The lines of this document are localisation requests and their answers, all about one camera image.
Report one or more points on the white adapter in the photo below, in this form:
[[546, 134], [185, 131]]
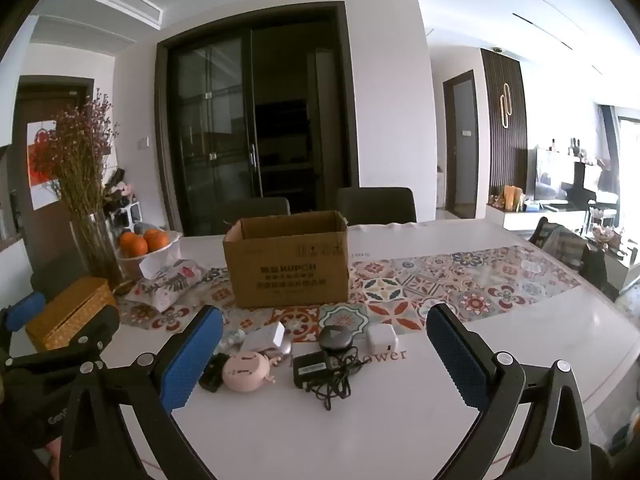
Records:
[[262, 337]]

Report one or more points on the dark dining chair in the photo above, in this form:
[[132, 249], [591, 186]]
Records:
[[265, 208], [375, 205]]

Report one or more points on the white television cabinet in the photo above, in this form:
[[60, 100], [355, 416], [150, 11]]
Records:
[[530, 217]]

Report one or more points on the white shoe rack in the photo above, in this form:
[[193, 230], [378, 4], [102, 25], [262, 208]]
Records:
[[127, 212]]

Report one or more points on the gold wall ornament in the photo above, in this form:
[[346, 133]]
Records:
[[505, 107]]

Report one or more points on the dark slatted wall panel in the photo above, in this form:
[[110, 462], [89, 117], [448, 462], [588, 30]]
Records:
[[517, 160]]

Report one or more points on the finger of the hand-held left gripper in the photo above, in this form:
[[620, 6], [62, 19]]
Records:
[[22, 310], [102, 327]]

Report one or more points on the dried pink flowers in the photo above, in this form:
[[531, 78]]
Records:
[[80, 160]]

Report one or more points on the floral tissue pack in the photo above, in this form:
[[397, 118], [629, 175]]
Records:
[[167, 285]]

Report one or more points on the brown cardboard box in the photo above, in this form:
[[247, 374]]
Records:
[[285, 275]]

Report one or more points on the television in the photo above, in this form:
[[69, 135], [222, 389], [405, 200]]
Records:
[[555, 175]]

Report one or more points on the white fruit bowl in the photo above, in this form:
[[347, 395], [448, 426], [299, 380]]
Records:
[[127, 263]]

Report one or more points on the black plug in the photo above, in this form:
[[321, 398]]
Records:
[[215, 380]]

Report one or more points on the dark framed glass door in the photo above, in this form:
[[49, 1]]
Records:
[[215, 110]]

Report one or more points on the orange paper bags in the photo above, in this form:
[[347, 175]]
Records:
[[512, 197]]

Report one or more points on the black round device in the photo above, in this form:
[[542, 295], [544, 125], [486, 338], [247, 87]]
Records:
[[336, 340]]

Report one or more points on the small pale bottle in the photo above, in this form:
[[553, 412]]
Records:
[[232, 341]]

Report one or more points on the yellow woven tissue box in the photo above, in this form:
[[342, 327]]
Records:
[[65, 315]]

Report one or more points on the white cube charger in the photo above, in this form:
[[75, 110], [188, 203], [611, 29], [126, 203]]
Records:
[[381, 342]]

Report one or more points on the dark hallway doorway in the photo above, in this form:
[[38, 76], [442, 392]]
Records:
[[462, 145]]

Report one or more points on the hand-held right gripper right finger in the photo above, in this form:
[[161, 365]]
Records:
[[457, 360]]

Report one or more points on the white light switch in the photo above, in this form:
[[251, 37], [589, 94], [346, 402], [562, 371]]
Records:
[[144, 143]]

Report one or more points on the orange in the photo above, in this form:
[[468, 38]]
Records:
[[156, 240], [134, 246]]

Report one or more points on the glass vase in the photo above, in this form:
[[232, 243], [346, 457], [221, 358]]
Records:
[[97, 250]]

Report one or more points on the red wall poster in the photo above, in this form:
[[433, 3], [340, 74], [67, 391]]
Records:
[[42, 182]]

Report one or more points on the chair with plaid cloth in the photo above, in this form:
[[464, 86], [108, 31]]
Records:
[[560, 245]]

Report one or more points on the pink round device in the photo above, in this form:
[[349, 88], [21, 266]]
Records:
[[245, 372]]

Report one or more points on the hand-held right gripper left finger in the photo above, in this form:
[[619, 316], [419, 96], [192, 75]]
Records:
[[192, 355]]

